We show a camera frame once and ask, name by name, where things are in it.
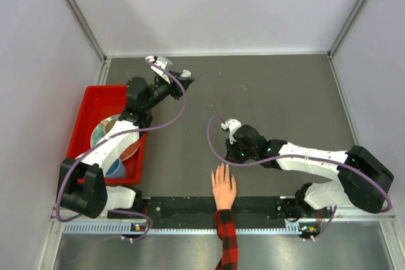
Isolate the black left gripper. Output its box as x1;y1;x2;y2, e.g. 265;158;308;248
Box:
143;71;194;111

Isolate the white nail polish bottle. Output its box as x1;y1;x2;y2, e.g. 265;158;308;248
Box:
180;70;192;78

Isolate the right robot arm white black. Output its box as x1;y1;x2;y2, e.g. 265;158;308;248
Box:
221;119;394;217

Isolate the red plaid sleeve forearm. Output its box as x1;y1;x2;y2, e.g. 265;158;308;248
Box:
214;209;239;270

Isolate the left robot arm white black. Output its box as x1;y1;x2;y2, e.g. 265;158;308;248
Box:
56;68;194;221

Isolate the mannequin hand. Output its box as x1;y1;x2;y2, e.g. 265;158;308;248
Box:
211;163;237;211

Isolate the tan ceramic bowl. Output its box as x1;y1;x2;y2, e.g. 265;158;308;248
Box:
104;118;118;133

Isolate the red plastic bin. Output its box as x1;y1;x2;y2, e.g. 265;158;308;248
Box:
66;85;147;185

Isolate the red brown plate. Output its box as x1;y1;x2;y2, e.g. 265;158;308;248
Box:
120;140;140;161

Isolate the blue patterned plate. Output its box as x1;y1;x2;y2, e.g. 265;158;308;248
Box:
90;114;120;147

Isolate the blue plastic cup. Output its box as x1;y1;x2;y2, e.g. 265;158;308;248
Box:
105;158;127;179

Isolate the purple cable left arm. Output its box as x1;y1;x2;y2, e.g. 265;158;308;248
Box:
55;63;190;242

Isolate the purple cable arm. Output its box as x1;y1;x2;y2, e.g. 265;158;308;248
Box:
55;63;190;242
206;115;393;213

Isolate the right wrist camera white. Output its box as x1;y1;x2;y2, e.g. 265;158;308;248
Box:
221;118;242;144

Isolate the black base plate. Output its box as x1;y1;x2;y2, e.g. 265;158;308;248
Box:
135;197;285;229

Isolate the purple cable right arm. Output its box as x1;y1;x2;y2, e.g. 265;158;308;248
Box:
206;115;393;213

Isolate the aluminium corner post left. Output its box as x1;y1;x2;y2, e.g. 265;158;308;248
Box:
65;0;110;85

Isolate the aluminium corner post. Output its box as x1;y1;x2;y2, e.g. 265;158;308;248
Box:
65;0;110;85
327;0;368;60

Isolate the aluminium rail with slots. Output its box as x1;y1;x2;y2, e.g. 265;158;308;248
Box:
61;197;395;236

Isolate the aluminium corner post right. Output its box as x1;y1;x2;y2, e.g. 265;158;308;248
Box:
327;0;368;60

